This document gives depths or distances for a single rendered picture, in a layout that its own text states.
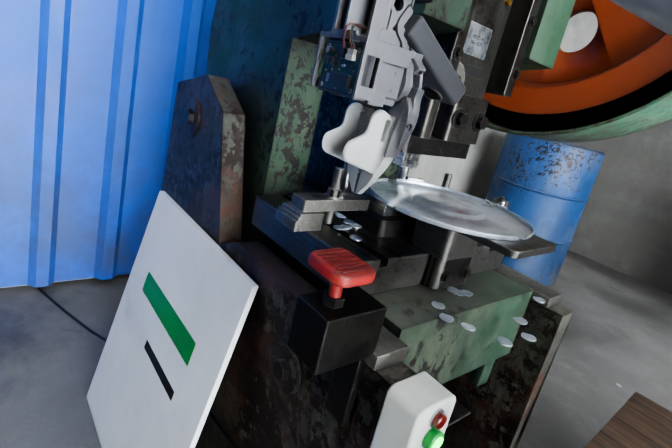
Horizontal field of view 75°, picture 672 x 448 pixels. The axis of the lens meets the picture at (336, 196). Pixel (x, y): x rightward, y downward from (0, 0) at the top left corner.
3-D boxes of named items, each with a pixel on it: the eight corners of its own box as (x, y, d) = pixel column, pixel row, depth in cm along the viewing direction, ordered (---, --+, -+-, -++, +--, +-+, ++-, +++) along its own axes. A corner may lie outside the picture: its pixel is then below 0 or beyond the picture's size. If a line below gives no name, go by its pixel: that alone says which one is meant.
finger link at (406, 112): (362, 148, 46) (383, 64, 44) (374, 149, 47) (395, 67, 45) (393, 161, 42) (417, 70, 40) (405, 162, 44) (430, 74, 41)
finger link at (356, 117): (305, 181, 47) (324, 95, 44) (347, 183, 50) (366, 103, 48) (322, 191, 44) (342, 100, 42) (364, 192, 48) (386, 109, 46)
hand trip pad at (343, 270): (366, 329, 51) (382, 271, 49) (326, 340, 47) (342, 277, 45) (330, 299, 56) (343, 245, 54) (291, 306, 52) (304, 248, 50)
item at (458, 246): (532, 315, 74) (560, 242, 70) (488, 332, 65) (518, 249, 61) (420, 252, 92) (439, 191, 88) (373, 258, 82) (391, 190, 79)
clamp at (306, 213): (368, 227, 81) (381, 174, 79) (293, 232, 71) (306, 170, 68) (347, 215, 86) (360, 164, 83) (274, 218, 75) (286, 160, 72)
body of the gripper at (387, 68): (306, 91, 44) (333, -39, 41) (369, 104, 49) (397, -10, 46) (354, 106, 38) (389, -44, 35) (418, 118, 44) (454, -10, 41)
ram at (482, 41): (490, 150, 80) (545, -23, 73) (440, 144, 70) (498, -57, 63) (419, 129, 93) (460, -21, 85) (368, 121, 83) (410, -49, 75)
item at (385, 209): (433, 214, 90) (440, 193, 89) (383, 216, 80) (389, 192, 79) (402, 199, 96) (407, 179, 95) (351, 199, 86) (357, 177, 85)
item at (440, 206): (468, 247, 58) (469, 242, 58) (336, 179, 79) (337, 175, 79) (562, 235, 77) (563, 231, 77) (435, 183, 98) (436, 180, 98)
